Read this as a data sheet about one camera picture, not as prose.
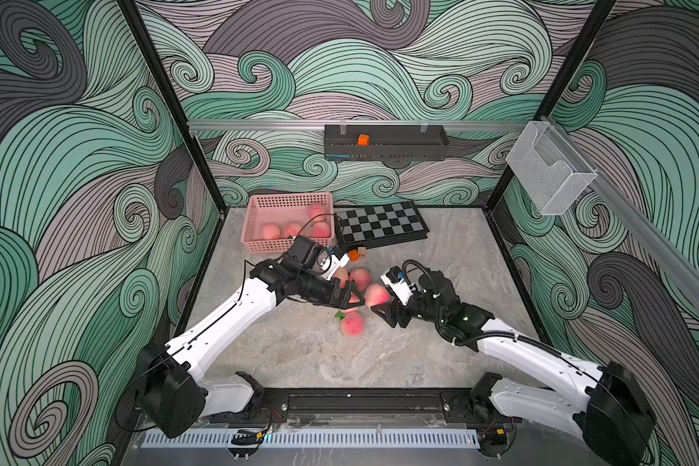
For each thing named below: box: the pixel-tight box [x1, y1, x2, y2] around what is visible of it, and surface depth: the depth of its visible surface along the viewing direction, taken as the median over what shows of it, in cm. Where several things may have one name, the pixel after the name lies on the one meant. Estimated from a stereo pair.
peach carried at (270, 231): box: [262, 223, 281, 240], surface depth 107 cm
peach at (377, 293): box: [365, 283, 392, 307], surface depth 76 cm
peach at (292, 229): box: [284, 223, 301, 238], surface depth 108 cm
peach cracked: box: [333, 307, 366, 338], surface depth 84 cm
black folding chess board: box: [333, 199, 430, 251], surface depth 113 cm
